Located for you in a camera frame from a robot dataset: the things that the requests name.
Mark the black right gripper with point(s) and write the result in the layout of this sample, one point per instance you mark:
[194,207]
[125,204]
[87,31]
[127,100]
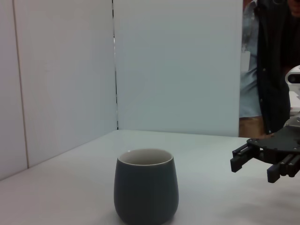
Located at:
[281,145]

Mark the dark grey ceramic mug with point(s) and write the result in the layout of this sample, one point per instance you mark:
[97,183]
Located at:
[145,192]

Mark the person in light blue shirt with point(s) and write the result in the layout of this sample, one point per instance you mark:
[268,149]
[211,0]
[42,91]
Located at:
[248,98]

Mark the person in black jacket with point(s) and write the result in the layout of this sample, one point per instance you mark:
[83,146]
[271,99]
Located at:
[272,70]

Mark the white badge card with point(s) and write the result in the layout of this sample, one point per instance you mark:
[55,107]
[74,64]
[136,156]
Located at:
[245,61]

